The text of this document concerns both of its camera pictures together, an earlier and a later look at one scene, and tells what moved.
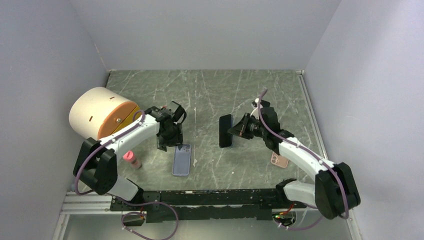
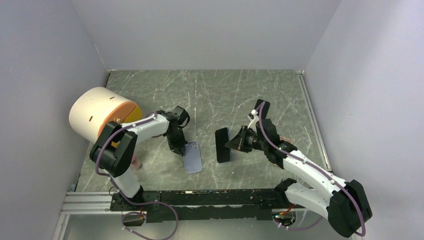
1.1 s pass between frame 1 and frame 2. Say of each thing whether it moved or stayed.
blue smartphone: moved
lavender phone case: moved
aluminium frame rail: stayed
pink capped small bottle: stayed
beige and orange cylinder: stayed
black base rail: stayed
